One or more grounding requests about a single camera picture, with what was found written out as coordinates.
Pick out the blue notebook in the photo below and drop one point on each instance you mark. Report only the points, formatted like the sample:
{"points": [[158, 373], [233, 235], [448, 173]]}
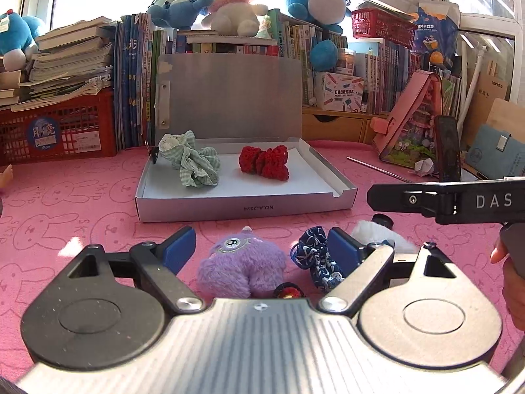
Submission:
{"points": [[492, 152]]}

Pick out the black smartphone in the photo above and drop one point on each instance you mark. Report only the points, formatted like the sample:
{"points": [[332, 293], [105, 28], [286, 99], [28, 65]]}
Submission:
{"points": [[448, 147]]}

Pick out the blue elephant plush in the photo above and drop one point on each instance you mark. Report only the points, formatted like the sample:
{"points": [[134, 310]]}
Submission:
{"points": [[176, 6]]}

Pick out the blue plush ball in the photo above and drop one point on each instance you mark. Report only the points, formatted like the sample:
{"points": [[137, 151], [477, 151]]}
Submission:
{"points": [[324, 55]]}

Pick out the blue carton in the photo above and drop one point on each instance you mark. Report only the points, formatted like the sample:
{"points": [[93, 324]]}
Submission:
{"points": [[434, 37]]}

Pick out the brown cardboard box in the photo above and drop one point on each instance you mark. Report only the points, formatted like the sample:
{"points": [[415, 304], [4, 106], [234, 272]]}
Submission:
{"points": [[492, 82]]}

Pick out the pink bunny plush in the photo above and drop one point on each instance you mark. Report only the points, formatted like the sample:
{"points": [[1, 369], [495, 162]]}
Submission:
{"points": [[231, 4]]}

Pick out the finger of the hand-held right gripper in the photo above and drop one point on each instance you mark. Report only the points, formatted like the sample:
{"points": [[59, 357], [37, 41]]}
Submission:
{"points": [[393, 197]]}

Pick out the silver cardboard box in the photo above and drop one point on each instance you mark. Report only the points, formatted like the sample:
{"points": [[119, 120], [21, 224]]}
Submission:
{"points": [[246, 90]]}

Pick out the row of colourful upright books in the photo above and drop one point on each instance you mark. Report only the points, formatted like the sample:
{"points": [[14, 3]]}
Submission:
{"points": [[381, 74]]}

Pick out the pink triangular toy house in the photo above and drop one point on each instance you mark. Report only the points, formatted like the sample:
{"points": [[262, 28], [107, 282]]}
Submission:
{"points": [[410, 123]]}

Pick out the purple plush toy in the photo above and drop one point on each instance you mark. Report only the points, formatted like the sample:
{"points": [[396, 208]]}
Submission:
{"points": [[242, 266]]}

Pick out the pile of flat books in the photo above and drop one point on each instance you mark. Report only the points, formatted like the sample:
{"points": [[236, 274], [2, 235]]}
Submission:
{"points": [[229, 47]]}

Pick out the thin picture books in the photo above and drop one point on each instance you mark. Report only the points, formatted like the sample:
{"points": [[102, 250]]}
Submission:
{"points": [[451, 90]]}

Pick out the person's right hand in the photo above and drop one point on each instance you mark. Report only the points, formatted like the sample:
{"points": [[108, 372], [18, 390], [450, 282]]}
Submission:
{"points": [[516, 295]]}

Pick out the small red basket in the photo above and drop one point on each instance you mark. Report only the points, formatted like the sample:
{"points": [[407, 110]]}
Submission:
{"points": [[381, 24]]}

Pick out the thin metal rod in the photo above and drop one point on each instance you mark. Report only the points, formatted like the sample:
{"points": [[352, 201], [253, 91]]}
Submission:
{"points": [[377, 169]]}

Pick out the white plush toy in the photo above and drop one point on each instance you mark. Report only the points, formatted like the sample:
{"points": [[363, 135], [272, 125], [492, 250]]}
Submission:
{"points": [[369, 233]]}

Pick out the stack of paperback books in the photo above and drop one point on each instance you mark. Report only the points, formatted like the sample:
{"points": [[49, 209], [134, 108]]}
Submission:
{"points": [[69, 57]]}

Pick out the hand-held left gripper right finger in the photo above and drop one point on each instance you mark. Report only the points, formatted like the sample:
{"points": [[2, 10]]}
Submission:
{"points": [[342, 250]]}

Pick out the blue cat plush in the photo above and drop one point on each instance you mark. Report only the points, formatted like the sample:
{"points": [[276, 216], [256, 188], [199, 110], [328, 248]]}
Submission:
{"points": [[14, 37]]}

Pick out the wooden drawer shelf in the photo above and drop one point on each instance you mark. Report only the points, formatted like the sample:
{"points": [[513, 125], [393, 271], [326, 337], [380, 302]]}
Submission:
{"points": [[332, 125]]}

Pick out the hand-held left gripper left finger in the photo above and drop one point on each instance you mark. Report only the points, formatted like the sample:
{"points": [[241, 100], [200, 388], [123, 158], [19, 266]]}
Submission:
{"points": [[180, 248]]}

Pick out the white paper origami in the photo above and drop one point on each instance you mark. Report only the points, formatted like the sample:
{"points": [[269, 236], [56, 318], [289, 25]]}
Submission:
{"points": [[424, 167]]}

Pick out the red crochet scrunchie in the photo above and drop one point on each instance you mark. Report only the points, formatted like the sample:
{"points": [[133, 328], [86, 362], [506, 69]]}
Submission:
{"points": [[262, 163]]}

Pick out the black round lid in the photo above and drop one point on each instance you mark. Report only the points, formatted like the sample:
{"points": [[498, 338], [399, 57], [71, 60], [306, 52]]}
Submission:
{"points": [[381, 218]]}

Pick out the small black clip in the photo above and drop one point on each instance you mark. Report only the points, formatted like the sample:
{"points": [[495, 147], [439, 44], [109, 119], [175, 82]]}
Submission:
{"points": [[154, 156]]}

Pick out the white plastic pipes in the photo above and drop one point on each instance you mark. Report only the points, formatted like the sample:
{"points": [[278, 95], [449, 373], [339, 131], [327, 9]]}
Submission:
{"points": [[475, 69]]}

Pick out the row of thin blue books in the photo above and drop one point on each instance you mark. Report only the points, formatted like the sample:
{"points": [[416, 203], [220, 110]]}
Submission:
{"points": [[135, 82]]}

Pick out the green checked scrunchie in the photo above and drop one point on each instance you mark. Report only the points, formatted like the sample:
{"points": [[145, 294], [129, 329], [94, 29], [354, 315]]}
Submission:
{"points": [[192, 166]]}

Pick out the red plastic crate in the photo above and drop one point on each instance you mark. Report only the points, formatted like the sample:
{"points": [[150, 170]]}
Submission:
{"points": [[86, 115]]}

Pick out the pink bunny print mat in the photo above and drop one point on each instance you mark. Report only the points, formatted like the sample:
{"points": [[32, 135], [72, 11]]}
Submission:
{"points": [[82, 197]]}

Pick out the white printed carton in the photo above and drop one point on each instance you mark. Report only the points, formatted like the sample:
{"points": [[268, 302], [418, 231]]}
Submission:
{"points": [[338, 92]]}

